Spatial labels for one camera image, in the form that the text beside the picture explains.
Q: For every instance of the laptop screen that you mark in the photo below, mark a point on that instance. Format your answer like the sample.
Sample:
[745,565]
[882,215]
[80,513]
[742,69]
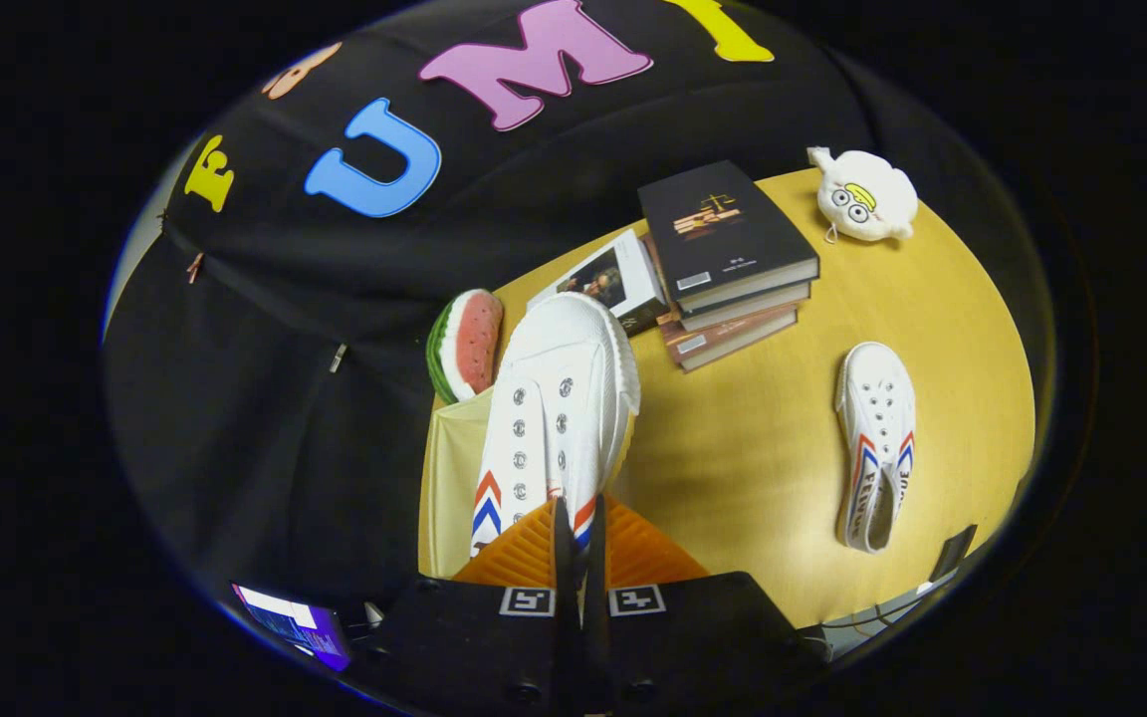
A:
[300,627]

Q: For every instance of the black backdrop cloth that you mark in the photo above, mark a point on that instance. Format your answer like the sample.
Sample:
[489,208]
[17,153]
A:
[285,418]

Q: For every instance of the black hardcover book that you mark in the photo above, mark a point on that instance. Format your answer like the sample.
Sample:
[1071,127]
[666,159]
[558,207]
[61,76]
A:
[723,224]

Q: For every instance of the red cloth clip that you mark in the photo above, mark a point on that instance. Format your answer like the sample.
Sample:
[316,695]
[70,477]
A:
[195,267]

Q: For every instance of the black table bracket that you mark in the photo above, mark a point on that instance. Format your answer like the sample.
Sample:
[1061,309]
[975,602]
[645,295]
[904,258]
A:
[954,553]

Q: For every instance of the watermelon slice toy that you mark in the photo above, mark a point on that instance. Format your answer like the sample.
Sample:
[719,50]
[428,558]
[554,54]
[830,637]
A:
[469,344]

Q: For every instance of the dark paperback book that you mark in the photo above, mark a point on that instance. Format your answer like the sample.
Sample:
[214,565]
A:
[748,307]

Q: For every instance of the white book with portrait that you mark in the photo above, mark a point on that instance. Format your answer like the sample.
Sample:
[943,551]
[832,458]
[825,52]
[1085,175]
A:
[613,279]

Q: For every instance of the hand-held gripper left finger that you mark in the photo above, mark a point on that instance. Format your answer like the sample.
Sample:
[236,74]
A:
[564,568]

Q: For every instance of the brown cover book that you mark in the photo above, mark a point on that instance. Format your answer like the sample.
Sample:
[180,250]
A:
[743,354]
[733,334]

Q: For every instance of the beige fabric storage box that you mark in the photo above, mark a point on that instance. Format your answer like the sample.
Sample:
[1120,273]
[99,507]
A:
[449,478]

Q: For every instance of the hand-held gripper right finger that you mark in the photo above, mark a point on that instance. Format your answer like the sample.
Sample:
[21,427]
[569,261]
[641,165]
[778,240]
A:
[595,568]

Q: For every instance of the white plush toy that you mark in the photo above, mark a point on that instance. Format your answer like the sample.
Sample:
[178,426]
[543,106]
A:
[862,194]

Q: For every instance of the silver cloth clip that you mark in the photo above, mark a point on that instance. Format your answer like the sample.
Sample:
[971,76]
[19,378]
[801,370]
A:
[338,358]

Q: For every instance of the white canvas shoe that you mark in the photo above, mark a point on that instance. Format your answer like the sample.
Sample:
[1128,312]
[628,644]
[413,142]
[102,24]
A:
[559,378]
[877,438]

